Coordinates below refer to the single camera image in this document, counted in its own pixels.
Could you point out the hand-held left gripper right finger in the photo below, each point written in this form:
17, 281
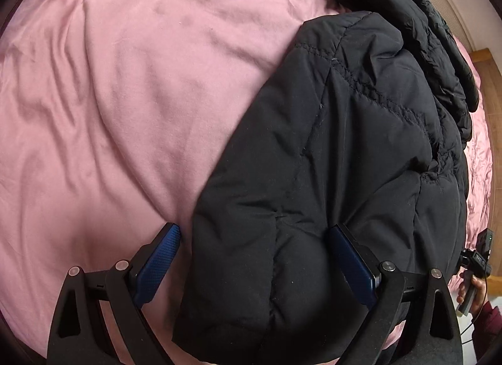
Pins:
353, 267

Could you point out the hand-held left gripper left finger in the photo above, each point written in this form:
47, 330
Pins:
157, 267

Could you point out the black puffer jacket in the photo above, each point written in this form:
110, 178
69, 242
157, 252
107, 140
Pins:
345, 153

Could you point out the person's right forearm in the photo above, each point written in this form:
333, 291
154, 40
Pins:
488, 333

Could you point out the person's right hand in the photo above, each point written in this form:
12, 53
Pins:
478, 294

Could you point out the pink duvet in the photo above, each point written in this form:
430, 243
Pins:
117, 94

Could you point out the wooden bed headboard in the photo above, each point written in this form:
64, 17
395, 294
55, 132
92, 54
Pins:
486, 74

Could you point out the white louvered wall panel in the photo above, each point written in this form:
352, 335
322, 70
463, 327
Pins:
443, 0

